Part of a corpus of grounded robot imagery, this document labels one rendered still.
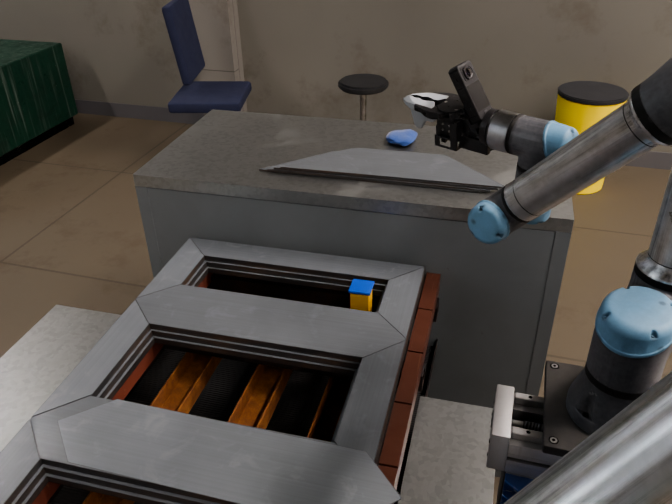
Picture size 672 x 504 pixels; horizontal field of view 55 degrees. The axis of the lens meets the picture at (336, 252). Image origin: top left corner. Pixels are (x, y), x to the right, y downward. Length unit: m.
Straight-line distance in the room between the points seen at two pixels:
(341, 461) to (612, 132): 0.78
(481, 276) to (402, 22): 3.02
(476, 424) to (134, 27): 4.47
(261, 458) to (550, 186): 0.76
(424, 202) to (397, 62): 3.01
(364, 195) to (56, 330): 0.95
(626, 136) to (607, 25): 3.64
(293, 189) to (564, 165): 1.02
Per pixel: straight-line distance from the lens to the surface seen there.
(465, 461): 1.60
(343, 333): 1.62
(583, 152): 1.02
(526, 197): 1.09
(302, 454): 1.35
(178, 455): 1.39
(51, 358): 1.90
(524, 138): 1.21
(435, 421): 1.67
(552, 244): 1.85
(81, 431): 1.50
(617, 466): 0.51
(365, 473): 1.32
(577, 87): 4.35
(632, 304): 1.13
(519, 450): 1.25
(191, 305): 1.77
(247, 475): 1.33
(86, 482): 1.45
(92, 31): 5.75
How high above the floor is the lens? 1.89
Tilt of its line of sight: 32 degrees down
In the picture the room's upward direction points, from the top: 1 degrees counter-clockwise
